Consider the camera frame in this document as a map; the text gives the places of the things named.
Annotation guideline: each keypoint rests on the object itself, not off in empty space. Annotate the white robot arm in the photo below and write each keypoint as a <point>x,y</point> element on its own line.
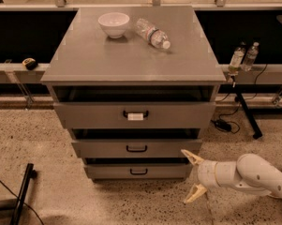
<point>250,174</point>

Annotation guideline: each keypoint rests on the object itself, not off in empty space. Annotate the black stand leg left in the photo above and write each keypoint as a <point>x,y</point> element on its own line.
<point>29,174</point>

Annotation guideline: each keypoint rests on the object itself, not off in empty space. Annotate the white ceramic bowl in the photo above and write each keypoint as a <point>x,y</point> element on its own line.
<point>114,24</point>

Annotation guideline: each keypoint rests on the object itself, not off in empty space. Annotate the grey top drawer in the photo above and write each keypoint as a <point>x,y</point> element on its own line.
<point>135,114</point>

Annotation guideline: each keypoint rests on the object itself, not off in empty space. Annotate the clear plastic bottle lying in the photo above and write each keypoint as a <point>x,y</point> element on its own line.
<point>152,34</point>

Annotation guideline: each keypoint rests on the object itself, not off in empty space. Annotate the black power adapter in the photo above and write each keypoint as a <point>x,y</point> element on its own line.
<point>222,125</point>

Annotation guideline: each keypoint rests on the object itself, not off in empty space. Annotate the grey drawer cabinet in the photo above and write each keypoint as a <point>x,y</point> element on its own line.
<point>90,67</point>

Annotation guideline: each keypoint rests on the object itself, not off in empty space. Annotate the grey bottom drawer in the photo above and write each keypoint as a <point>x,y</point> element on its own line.
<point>138,171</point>

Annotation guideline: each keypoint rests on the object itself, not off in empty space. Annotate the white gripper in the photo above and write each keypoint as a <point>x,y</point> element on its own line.
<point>207,172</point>

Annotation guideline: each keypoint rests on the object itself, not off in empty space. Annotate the right standing water bottle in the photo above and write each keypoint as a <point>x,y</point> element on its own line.
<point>250,57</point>

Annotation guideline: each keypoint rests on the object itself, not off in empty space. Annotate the yellow black tape measure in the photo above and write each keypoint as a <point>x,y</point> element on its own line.
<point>30,63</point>

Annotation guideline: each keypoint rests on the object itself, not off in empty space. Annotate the standing water bottle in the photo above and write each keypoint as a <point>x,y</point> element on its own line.
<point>250,57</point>
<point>237,59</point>

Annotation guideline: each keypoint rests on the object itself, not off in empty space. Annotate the grey drawer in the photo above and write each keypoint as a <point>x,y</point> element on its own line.
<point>138,171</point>
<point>154,148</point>
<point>135,114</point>

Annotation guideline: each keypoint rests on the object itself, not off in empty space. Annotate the left standing water bottle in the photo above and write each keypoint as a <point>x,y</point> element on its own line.
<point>237,59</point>

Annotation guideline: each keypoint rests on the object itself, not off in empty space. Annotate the grey middle drawer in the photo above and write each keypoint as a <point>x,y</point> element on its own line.
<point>154,148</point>

